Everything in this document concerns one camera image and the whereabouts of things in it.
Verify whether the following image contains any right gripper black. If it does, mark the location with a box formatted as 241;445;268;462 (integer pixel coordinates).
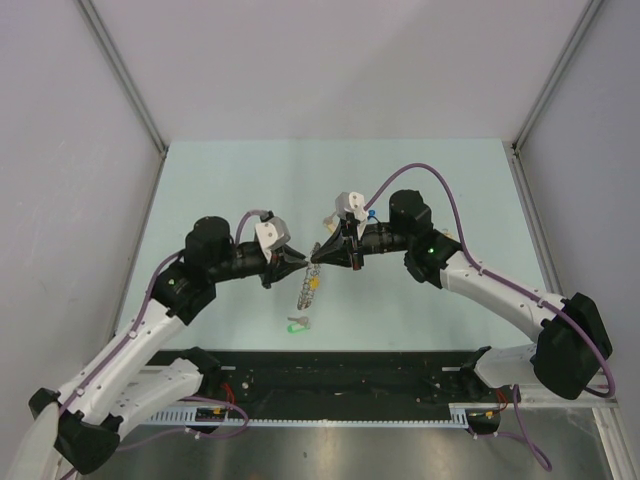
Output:
311;218;411;272

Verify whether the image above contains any round metal keyring disc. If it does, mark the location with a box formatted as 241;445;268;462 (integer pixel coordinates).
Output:
297;260;321;311

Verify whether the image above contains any key with green tag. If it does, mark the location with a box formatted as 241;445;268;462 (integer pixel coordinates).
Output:
287;316;311;334

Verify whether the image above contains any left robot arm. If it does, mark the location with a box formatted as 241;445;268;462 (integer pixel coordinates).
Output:
29;212;307;475

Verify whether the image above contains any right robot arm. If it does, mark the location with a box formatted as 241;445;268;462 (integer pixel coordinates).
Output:
311;190;613;401

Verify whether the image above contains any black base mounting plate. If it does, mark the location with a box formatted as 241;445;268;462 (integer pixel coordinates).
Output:
164;349;521;407

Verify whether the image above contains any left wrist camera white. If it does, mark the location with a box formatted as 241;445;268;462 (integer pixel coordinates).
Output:
254;210;291;263

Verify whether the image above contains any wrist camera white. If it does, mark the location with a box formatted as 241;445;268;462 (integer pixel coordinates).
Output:
335;192;368;237
254;210;291;263

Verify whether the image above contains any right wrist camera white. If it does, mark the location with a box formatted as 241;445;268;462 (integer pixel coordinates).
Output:
335;192;368;237

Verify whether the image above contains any slotted cable duct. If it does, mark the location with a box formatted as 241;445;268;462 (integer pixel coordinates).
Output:
143;402;494;428

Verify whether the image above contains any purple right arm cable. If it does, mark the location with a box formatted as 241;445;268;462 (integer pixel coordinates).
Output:
363;163;617;471

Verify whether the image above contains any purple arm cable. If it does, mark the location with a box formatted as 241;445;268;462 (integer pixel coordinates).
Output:
54;207;271;476
363;163;617;471

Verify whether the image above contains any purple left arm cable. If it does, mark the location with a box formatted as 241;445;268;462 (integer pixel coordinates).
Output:
54;207;271;476

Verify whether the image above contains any left aluminium frame post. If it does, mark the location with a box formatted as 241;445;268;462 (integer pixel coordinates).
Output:
74;0;168;158

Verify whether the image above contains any aluminium frame post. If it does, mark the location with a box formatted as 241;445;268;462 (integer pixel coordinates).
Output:
74;0;168;158
510;0;608;154

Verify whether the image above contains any right aluminium frame post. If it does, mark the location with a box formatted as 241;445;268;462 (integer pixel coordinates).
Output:
510;0;608;154

